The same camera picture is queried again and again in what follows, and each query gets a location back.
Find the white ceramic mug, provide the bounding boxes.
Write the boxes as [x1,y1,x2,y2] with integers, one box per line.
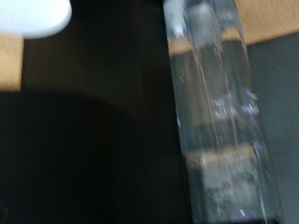
[0,0,73,40]

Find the black Keurig coffee machine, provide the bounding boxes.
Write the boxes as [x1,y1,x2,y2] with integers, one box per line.
[0,0,285,224]

